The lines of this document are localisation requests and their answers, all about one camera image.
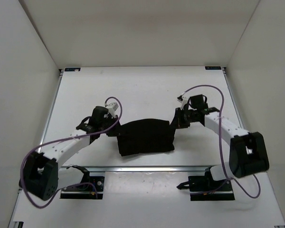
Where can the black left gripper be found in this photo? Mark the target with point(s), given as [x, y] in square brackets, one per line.
[115, 131]

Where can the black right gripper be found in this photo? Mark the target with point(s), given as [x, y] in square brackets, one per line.
[178, 122]

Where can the black skirt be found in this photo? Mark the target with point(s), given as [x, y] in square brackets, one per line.
[144, 136]

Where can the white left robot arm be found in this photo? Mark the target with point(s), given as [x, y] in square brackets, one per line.
[41, 173]

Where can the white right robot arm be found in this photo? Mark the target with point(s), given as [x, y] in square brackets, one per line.
[247, 151]

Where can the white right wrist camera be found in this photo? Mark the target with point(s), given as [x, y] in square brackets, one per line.
[183, 100]

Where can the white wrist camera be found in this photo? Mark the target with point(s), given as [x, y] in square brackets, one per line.
[183, 100]
[112, 108]

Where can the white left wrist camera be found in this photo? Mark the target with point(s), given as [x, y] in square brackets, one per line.
[112, 108]

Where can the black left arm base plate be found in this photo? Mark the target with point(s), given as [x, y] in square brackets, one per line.
[91, 186]

